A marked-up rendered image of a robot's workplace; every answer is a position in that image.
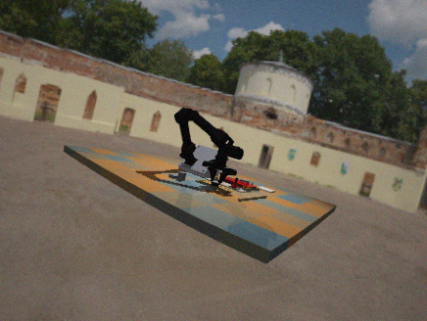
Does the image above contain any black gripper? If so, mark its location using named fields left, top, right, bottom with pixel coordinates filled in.
left=202, top=154, right=237, bottom=186

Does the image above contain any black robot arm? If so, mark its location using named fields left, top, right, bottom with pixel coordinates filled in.
left=174, top=108, right=244, bottom=169

